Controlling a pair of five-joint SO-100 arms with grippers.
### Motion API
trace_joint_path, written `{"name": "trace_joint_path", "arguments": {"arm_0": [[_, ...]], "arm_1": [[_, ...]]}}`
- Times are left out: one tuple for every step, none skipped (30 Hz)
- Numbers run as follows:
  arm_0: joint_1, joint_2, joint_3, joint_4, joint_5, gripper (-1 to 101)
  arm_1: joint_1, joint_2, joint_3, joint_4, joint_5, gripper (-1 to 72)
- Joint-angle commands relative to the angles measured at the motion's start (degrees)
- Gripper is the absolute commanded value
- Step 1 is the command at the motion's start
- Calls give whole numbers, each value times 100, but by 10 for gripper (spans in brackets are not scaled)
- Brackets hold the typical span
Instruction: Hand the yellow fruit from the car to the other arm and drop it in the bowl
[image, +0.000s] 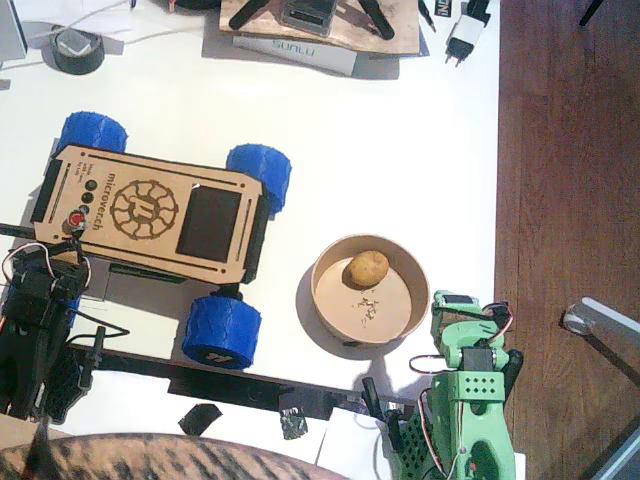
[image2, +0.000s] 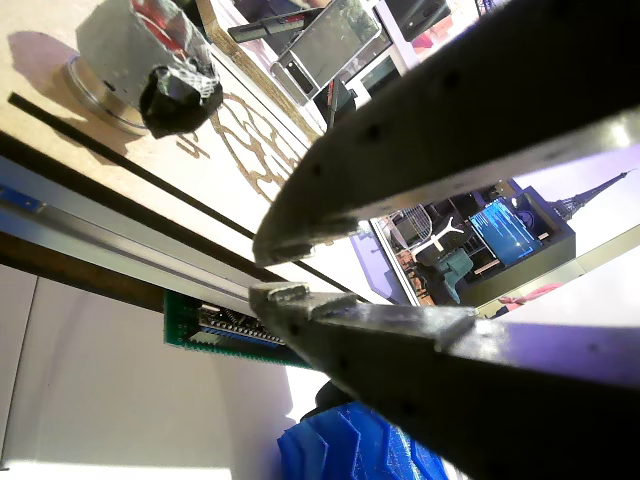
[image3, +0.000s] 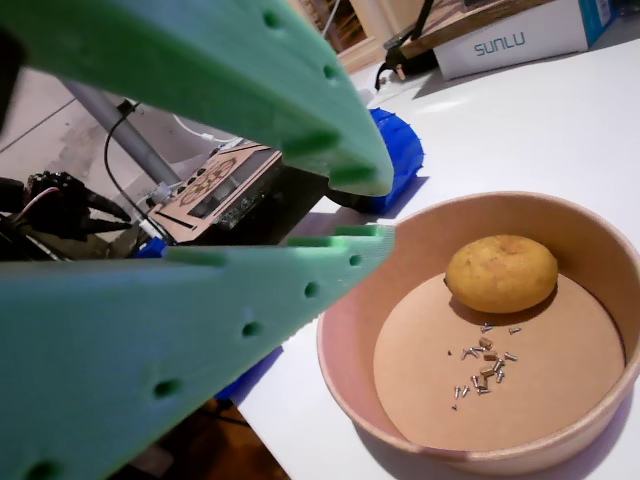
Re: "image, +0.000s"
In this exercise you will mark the black spring clamp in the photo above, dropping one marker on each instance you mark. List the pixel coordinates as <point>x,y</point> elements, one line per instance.
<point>372,395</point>

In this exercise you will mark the black printed card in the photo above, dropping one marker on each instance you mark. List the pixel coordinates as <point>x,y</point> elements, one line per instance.
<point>442,7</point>

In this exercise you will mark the black tripod leg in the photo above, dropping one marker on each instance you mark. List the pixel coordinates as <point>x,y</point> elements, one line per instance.
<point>377,17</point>
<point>247,12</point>

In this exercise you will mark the grey flat device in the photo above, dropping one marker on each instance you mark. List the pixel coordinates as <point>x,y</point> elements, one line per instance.
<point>10,30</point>

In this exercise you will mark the grey metal leg with caster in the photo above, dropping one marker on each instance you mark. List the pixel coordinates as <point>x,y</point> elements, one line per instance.
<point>605,312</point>

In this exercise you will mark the dark grey sheet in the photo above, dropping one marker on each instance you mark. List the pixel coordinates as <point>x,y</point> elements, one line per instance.
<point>380,67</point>

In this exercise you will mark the wooden rover with blue wheels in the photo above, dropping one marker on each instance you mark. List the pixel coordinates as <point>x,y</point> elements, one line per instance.
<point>210,225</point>

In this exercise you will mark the white black power adapter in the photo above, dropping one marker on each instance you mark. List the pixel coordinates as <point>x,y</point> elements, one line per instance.
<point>467,30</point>

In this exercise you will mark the brown striped blurry object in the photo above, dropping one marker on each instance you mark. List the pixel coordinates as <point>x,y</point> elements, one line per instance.
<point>150,457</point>

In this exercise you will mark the brown wooden board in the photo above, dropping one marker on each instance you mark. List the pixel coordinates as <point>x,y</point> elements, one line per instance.
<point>350,35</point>

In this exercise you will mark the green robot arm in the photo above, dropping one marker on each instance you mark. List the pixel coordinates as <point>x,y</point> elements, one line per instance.
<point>485,440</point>

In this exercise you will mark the white printed carton box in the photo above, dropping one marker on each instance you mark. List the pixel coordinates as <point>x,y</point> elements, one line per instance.
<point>320,57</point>

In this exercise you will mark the grey metal bar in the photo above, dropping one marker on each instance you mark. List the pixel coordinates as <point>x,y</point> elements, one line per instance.
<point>627,457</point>

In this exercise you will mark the white paper sheet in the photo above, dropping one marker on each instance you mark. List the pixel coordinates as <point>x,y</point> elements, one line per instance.
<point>350,445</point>

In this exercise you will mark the black flat rail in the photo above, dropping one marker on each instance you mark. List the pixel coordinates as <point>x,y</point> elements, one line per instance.
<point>225,385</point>

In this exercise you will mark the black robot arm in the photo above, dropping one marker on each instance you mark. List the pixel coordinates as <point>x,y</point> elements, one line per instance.
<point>25,365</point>

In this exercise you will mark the grey box device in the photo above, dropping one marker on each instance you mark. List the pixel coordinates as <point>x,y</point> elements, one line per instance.
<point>305,17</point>

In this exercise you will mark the black furniture leg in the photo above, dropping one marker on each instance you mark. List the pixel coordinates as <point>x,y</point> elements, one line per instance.
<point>592,11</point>

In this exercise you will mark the yellow lemon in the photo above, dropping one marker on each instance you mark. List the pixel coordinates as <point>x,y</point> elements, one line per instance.
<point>366,269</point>

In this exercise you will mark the black tape roll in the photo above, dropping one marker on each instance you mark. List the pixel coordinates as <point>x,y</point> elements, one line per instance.
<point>85,62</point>

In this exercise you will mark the black thin bar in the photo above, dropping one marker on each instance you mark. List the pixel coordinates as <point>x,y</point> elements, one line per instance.
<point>17,230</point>

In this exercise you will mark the black tape piece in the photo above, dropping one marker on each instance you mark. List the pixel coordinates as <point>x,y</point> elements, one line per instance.
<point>200,419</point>

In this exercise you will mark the crumpled shiny black scrap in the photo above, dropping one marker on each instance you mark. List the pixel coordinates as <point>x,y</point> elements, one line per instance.
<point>294,424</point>

